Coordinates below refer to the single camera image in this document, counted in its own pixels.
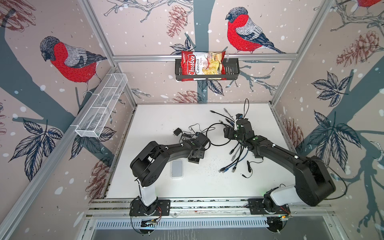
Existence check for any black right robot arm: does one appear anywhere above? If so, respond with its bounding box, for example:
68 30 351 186
224 119 336 209

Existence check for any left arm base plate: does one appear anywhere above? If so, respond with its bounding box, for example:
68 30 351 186
129 198 171 217

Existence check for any thin black power cord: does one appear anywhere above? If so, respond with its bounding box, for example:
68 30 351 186
178 122 217 145

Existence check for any short black cable with plug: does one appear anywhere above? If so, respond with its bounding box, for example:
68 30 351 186
241 158 265 179

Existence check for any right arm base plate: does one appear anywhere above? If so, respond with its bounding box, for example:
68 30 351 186
245 198 291 215

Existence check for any white mesh wall shelf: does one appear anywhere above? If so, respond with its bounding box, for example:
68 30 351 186
75 73 128 138

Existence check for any red cassava chips bag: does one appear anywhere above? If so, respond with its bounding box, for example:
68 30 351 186
181 51 226 82

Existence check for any black ethernet cable loop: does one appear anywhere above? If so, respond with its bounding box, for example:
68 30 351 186
201 122 232 148

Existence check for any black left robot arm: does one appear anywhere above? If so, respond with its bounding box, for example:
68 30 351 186
130 133 211 209

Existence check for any black wire wall basket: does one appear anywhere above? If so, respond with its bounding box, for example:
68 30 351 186
175 58 240 82

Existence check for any aluminium front rail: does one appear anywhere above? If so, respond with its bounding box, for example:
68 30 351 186
85 197 336 220

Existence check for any black power adapter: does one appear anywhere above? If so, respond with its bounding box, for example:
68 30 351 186
174 128 183 136

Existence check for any white grey flat device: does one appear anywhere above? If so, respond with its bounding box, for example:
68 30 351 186
171 160 184 179

